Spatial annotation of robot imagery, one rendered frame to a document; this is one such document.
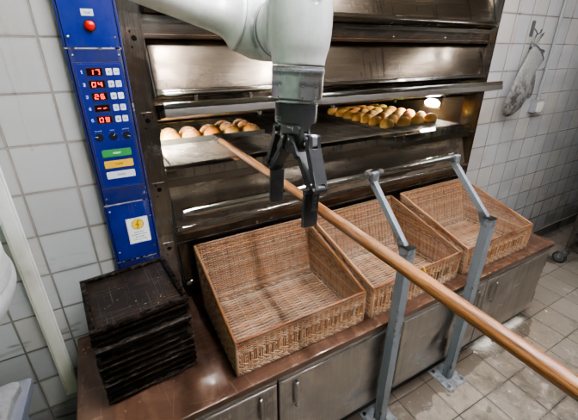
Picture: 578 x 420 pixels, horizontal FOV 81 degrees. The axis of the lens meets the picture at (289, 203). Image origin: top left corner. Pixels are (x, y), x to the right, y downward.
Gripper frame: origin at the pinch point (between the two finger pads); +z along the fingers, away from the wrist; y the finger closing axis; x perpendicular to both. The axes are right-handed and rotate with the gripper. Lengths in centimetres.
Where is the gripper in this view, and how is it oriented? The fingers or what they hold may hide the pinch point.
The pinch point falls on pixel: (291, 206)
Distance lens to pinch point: 67.4
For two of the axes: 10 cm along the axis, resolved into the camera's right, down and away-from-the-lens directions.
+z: -0.4, 9.3, 3.7
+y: 4.7, 3.4, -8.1
